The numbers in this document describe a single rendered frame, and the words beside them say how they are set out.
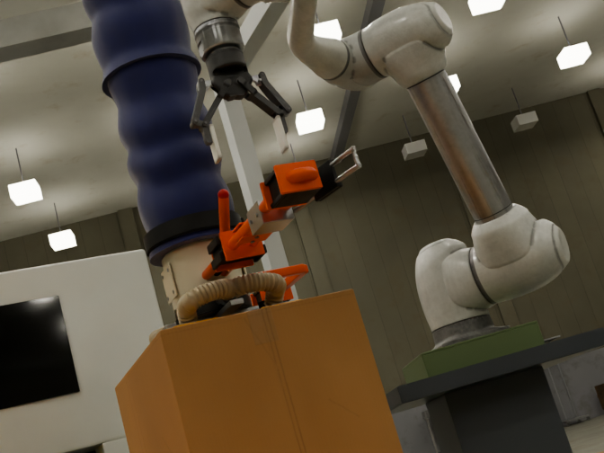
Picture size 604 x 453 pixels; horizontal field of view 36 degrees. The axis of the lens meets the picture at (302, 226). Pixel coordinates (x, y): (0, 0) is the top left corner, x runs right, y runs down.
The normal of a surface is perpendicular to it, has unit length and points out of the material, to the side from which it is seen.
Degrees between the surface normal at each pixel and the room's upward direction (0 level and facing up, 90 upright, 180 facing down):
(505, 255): 111
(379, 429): 90
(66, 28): 90
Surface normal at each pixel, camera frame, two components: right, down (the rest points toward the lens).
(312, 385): 0.32, -0.33
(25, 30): 0.05, -0.27
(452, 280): -0.50, -0.11
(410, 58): -0.29, 0.37
